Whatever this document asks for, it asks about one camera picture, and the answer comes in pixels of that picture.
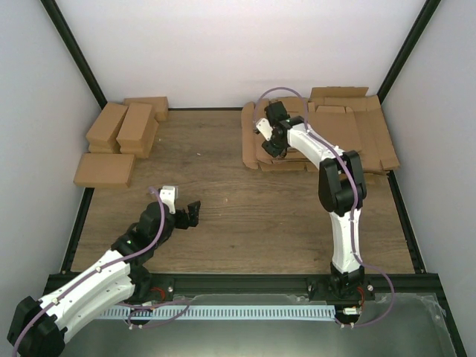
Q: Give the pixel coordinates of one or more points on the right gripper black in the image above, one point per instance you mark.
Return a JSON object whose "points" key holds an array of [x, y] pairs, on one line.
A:
{"points": [[271, 151]]}

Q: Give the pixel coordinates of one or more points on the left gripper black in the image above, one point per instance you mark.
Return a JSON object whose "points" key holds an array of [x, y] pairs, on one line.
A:
{"points": [[194, 216]]}

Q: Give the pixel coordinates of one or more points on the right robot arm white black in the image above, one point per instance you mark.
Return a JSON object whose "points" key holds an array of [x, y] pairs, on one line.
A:
{"points": [[341, 188]]}

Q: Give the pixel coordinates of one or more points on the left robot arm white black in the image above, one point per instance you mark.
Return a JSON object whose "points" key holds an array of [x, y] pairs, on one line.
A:
{"points": [[43, 327]]}

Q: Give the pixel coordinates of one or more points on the flat folded cardboard box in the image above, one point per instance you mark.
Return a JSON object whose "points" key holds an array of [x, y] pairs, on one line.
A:
{"points": [[103, 170]]}

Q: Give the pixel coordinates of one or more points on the folded cardboard box middle stack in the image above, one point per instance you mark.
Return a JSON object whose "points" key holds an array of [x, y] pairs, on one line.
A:
{"points": [[138, 130]]}

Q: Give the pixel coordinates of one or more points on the folded cardboard box stack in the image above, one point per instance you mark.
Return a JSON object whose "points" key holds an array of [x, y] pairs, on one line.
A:
{"points": [[138, 130], [102, 136]]}

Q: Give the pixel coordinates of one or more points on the folded cardboard box left stack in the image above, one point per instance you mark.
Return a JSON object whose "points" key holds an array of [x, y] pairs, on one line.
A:
{"points": [[102, 136]]}

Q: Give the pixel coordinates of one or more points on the stack of flat cardboard blanks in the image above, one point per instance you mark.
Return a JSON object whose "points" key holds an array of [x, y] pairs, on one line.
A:
{"points": [[377, 156]]}

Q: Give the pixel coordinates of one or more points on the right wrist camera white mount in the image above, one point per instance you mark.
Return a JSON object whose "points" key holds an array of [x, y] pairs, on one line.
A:
{"points": [[263, 127]]}

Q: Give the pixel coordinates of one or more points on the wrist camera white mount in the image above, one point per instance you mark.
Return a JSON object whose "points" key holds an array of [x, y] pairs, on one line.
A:
{"points": [[168, 195], [263, 127]]}

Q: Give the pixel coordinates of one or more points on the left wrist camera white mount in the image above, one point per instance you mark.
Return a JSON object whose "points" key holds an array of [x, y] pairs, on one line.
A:
{"points": [[168, 195]]}

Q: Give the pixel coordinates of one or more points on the light blue slotted cable duct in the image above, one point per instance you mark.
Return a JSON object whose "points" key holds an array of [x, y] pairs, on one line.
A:
{"points": [[224, 313]]}

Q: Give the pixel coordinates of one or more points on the black aluminium frame rail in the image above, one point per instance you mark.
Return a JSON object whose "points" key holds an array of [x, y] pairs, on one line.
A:
{"points": [[314, 286]]}

